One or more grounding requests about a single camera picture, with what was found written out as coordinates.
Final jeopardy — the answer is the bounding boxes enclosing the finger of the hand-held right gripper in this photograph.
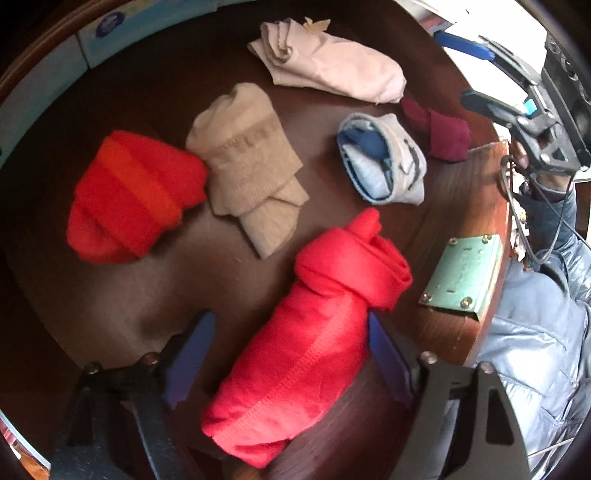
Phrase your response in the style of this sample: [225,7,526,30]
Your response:
[461,89,575,175]
[433,28,550,100]

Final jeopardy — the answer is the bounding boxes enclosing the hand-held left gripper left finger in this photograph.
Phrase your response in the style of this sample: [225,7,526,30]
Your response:
[48,308,218,480]

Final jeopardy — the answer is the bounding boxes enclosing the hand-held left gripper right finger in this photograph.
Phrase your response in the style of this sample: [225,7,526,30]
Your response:
[367,310,533,480]

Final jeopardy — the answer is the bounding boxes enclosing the bright red underwear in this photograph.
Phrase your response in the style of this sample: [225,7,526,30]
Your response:
[201,208,414,469]

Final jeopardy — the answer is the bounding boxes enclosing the orange-red knit sock bundle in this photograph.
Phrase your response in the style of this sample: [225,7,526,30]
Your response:
[66,130,208,265]

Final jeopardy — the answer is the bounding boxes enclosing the beige sock bundle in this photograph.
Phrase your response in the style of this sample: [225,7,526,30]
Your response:
[186,83,310,259]

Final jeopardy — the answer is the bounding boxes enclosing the person's right forearm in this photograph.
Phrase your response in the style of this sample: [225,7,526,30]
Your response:
[512,173,591,296]

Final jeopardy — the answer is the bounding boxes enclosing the pale pink underwear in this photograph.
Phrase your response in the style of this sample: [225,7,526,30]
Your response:
[247,17,407,104]

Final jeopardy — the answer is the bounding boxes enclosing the maroon sock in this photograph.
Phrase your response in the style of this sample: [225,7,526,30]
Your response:
[401,97,472,162]

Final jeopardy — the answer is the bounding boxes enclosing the green metal lock plate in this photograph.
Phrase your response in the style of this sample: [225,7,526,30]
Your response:
[419,234,504,321]

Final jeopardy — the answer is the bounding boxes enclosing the blue-grey padded jacket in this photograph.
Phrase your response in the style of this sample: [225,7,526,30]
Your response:
[441,258,591,480]

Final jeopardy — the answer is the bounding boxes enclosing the white and blue sock bundle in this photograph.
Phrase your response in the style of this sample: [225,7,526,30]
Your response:
[336,113,428,204]

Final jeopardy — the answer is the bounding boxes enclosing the pale grey-blue box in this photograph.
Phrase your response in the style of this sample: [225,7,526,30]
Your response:
[0,34,88,171]

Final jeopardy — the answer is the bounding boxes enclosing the light blue box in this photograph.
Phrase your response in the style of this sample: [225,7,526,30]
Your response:
[76,0,259,70]

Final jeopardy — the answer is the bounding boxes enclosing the black cable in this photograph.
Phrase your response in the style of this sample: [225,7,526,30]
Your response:
[499,154,578,266]

